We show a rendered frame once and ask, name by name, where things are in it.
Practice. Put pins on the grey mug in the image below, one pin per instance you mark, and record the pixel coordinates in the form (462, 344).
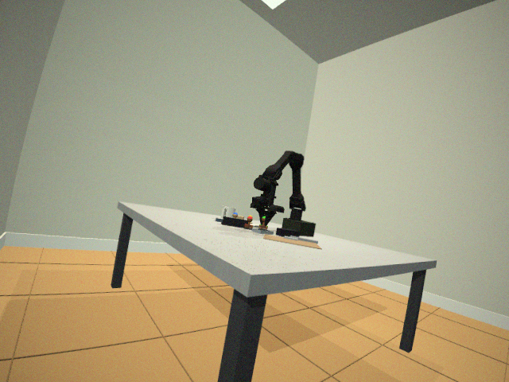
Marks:
(227, 212)

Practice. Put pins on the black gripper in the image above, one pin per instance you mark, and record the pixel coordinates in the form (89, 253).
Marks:
(271, 210)

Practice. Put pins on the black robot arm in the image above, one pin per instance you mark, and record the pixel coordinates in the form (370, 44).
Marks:
(267, 182)

